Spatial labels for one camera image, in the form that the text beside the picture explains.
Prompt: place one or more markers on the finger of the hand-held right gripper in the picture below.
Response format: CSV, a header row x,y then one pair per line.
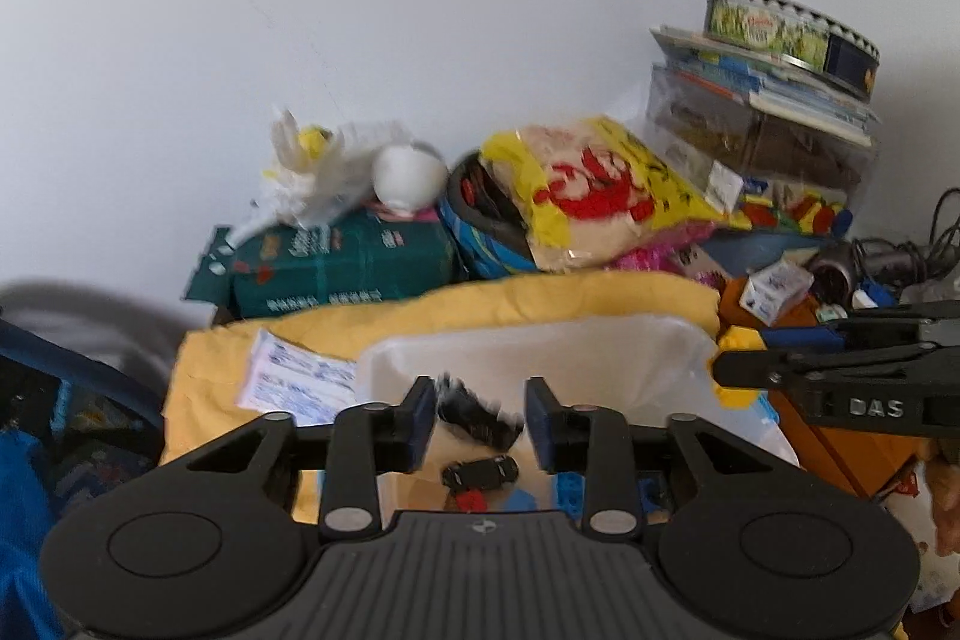
x,y
750,368
810,338

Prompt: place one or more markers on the yellow red snack bag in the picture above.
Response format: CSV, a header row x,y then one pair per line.
x,y
600,190

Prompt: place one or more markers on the white plastic bag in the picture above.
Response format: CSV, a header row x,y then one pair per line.
x,y
322,175

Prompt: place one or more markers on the yellow blanket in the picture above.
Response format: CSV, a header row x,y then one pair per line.
x,y
525,302

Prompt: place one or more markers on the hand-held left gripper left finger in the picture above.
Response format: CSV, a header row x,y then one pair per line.
x,y
421,430

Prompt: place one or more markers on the blue cloth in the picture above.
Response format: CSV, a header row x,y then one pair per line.
x,y
26,535

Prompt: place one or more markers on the small black toy car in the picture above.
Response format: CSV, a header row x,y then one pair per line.
x,y
480,473

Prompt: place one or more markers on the white ball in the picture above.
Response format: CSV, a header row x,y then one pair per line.
x,y
406,175

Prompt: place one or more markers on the black blue round bag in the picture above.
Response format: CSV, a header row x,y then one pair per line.
x,y
480,235

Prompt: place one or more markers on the colourful toy pieces box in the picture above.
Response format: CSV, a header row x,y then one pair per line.
x,y
795,212

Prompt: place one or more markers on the stack of books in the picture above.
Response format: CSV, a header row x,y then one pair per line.
x,y
765,85

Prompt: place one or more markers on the small white carton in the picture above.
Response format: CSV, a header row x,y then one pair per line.
x,y
776,291

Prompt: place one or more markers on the black toy vehicle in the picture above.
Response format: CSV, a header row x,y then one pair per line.
x,y
480,415

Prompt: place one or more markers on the white plastic storage bin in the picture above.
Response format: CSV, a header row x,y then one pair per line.
x,y
600,347

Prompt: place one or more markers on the light blue toy piece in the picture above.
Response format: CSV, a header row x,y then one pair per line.
x,y
519,501

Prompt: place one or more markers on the dark green carton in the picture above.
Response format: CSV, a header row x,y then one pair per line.
x,y
337,265

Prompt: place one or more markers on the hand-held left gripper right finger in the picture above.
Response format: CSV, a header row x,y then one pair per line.
x,y
541,430

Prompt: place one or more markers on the grey hair dryer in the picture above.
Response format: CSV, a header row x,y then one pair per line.
x,y
840,269

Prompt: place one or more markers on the round printed tin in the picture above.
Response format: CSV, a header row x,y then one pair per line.
x,y
787,29

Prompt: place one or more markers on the white labelled paper packet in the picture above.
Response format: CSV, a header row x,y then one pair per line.
x,y
300,377

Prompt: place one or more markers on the orange box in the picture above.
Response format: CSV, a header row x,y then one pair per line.
x,y
847,460

